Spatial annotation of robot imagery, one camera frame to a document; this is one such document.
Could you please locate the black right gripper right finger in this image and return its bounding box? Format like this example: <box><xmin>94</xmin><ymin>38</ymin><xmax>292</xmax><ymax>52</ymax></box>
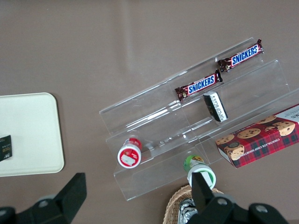
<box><xmin>189</xmin><ymin>172</ymin><xmax>243</xmax><ymax>224</ymax></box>

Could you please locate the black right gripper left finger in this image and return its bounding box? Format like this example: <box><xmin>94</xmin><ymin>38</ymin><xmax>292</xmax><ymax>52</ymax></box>
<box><xmin>16</xmin><ymin>172</ymin><xmax>87</xmax><ymax>224</ymax></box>

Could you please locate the tan wicker basket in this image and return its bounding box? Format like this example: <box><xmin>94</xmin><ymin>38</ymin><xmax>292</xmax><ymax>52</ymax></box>
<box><xmin>165</xmin><ymin>184</ymin><xmax>225</xmax><ymax>224</ymax></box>

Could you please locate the cream rectangular tray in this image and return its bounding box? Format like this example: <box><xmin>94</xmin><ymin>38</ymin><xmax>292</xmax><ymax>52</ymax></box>
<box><xmin>0</xmin><ymin>92</ymin><xmax>65</xmax><ymax>177</ymax></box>

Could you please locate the silver foil packet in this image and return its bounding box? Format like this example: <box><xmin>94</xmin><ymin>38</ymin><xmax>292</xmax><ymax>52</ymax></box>
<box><xmin>178</xmin><ymin>197</ymin><xmax>199</xmax><ymax>224</ymax></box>

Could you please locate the green lidded cup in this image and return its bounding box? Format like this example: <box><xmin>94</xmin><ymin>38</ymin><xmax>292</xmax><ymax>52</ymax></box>
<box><xmin>183</xmin><ymin>154</ymin><xmax>217</xmax><ymax>189</ymax></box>

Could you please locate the red lidded cup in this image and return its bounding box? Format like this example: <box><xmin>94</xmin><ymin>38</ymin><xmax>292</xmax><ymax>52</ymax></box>
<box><xmin>117</xmin><ymin>137</ymin><xmax>142</xmax><ymax>168</ymax></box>

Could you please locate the small black snack packet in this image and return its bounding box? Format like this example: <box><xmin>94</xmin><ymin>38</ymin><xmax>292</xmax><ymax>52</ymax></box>
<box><xmin>0</xmin><ymin>134</ymin><xmax>13</xmax><ymax>163</ymax></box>

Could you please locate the tartan chocolate chip cookie box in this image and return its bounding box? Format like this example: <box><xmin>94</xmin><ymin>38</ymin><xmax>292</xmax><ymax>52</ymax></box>
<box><xmin>215</xmin><ymin>104</ymin><xmax>299</xmax><ymax>169</ymax></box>

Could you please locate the black and white packet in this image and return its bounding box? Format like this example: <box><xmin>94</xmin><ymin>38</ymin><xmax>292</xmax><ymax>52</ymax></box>
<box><xmin>202</xmin><ymin>91</ymin><xmax>228</xmax><ymax>123</ymax></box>

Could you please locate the clear acrylic tiered shelf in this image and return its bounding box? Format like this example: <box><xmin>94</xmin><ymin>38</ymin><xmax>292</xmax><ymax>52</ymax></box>
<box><xmin>99</xmin><ymin>37</ymin><xmax>299</xmax><ymax>202</ymax></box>

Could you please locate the Snickers chocolate bar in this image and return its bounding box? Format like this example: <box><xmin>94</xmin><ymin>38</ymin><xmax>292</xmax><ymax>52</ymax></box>
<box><xmin>174</xmin><ymin>69</ymin><xmax>223</xmax><ymax>101</ymax></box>
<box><xmin>217</xmin><ymin>38</ymin><xmax>264</xmax><ymax>73</ymax></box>

